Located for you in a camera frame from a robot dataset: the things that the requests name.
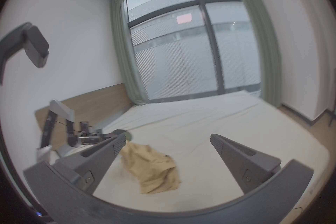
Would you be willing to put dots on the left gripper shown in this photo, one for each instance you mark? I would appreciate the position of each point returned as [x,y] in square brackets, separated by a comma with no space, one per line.
[98,136]

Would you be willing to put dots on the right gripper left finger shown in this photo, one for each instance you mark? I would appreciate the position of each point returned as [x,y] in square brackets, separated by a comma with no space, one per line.
[105,154]

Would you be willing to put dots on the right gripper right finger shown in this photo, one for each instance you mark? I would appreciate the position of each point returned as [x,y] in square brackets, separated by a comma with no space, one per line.
[236,162]

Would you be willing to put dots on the tan shorts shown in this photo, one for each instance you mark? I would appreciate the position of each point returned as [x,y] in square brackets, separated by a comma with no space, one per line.
[152,167]

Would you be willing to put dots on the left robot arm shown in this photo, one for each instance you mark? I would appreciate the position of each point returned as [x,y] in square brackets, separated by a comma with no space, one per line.
[61,110]

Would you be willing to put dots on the bed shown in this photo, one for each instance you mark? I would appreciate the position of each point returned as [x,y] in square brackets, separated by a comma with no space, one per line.
[210,118]

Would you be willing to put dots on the black garment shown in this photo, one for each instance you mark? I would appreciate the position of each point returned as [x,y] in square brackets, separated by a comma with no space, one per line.
[119,132]

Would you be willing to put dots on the green garment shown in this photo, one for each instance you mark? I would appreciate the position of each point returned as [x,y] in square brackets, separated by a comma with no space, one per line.
[129,137]

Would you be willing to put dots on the grey-green curtain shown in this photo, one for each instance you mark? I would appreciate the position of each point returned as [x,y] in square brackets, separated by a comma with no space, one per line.
[262,47]
[123,55]

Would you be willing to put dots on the window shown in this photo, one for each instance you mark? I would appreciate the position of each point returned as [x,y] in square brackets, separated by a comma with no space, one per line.
[183,47]

